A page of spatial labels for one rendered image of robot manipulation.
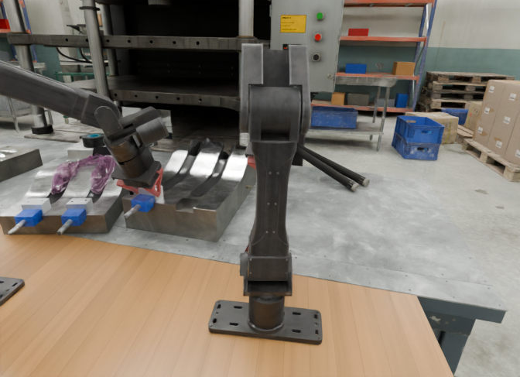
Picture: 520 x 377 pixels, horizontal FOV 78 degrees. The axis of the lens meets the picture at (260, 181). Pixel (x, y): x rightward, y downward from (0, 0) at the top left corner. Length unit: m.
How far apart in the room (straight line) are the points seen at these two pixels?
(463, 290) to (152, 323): 0.63
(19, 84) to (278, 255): 0.53
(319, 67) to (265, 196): 1.11
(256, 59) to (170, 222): 0.53
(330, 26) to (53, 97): 1.13
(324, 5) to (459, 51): 6.34
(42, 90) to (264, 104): 0.43
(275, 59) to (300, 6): 1.05
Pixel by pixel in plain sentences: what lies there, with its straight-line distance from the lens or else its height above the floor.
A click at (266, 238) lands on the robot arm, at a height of 0.99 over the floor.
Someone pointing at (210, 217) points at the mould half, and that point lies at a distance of 0.81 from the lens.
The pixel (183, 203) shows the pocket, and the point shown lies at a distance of 0.88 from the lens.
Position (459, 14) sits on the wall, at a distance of 7.73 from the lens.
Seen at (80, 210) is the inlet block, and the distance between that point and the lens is 0.93.
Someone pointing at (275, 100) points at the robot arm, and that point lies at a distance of 0.43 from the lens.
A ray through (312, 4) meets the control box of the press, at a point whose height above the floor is 1.42.
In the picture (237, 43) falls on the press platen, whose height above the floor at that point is 1.27.
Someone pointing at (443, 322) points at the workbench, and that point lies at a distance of 0.89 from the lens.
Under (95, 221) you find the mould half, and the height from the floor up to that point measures 0.84.
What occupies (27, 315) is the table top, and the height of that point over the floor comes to 0.80.
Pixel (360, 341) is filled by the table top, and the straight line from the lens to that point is 0.64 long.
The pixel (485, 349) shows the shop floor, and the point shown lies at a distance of 1.97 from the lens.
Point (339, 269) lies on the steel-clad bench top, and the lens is 0.78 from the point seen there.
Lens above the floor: 1.26
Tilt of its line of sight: 23 degrees down
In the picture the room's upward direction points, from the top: 1 degrees clockwise
